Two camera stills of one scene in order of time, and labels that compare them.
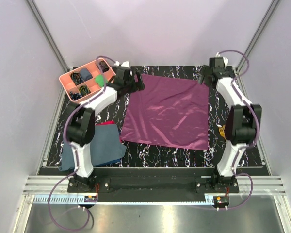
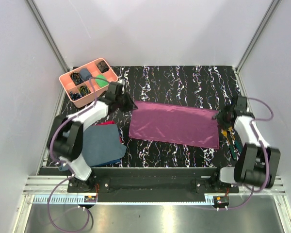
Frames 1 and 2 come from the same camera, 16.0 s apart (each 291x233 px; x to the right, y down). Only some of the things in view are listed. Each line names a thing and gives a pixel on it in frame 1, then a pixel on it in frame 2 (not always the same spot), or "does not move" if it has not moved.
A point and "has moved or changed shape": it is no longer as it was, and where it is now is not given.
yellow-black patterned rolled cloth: (84, 90) does not move
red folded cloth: (112, 122) does not move
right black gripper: (205, 72) -> (218, 116)
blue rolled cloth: (85, 74) does not move
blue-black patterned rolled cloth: (74, 96) does not move
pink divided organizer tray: (84, 82) does not move
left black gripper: (138, 85) -> (131, 106)
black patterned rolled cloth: (76, 77) does not move
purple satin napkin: (169, 111) has moved or changed shape
